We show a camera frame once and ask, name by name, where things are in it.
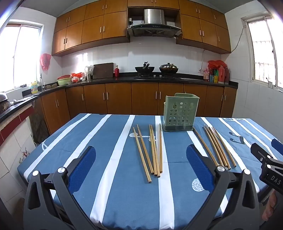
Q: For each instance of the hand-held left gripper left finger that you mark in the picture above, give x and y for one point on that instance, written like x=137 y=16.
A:
x=85 y=168

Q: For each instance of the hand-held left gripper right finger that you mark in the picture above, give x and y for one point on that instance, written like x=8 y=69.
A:
x=199 y=165

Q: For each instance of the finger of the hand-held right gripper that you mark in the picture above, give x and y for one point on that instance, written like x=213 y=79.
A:
x=278 y=147
x=263 y=158

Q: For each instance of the wooden chopstick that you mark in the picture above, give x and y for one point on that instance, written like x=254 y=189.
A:
x=202 y=141
x=223 y=146
x=155 y=154
x=215 y=146
x=145 y=149
x=153 y=150
x=160 y=148
x=142 y=154
x=218 y=146
x=212 y=146

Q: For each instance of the green perforated utensil holder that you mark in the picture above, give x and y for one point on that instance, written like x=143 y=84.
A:
x=179 y=110

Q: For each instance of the person's right hand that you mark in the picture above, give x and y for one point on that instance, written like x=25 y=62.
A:
x=270 y=207

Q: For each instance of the blue white striped tablecloth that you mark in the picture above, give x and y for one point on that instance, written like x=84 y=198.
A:
x=123 y=199

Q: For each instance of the dark sack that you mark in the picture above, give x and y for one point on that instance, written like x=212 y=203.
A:
x=39 y=126

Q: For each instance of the wooden base kitchen cabinets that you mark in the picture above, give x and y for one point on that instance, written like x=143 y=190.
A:
x=119 y=97

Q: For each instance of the colourful seasoning boxes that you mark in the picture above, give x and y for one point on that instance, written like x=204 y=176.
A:
x=213 y=79

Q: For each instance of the green basin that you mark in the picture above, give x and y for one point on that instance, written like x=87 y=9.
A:
x=63 y=81

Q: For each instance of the pink bottle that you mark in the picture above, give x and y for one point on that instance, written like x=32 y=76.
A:
x=206 y=75

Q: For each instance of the red and white plastic bags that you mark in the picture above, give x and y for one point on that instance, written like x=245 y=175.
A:
x=77 y=77

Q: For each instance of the steel utensil cup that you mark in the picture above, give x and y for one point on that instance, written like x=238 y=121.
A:
x=89 y=75

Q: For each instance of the yellow detergent bottle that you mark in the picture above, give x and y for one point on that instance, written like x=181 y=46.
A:
x=34 y=88

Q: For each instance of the gas stove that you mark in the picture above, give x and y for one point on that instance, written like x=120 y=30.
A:
x=159 y=77

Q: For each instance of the black kitchen countertop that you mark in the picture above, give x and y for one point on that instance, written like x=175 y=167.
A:
x=123 y=78

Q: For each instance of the sink faucet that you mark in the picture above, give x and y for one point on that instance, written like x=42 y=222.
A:
x=41 y=80

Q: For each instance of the dark wooden cutting board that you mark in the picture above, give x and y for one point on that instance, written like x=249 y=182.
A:
x=103 y=70

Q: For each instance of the window with security bars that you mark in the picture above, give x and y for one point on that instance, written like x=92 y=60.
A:
x=263 y=48

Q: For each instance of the small red bottle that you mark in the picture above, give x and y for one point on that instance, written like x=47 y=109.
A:
x=116 y=71

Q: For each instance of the dark pot with lid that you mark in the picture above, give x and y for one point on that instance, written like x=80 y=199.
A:
x=168 y=68

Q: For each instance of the red bag behind bottles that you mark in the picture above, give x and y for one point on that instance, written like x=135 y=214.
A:
x=216 y=63

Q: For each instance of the steel bowl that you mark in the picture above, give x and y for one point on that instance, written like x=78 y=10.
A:
x=4 y=97

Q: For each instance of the black wok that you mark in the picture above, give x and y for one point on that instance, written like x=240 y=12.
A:
x=144 y=69

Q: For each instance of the hanging red plastic bag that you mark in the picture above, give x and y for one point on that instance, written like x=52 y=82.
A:
x=45 y=60

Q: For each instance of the window beside sink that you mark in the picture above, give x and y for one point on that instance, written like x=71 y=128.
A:
x=22 y=55

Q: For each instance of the wooden upper kitchen cabinets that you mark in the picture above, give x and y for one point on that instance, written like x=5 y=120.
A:
x=95 y=26

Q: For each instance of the steel range hood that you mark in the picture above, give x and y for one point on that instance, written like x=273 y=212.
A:
x=153 y=16

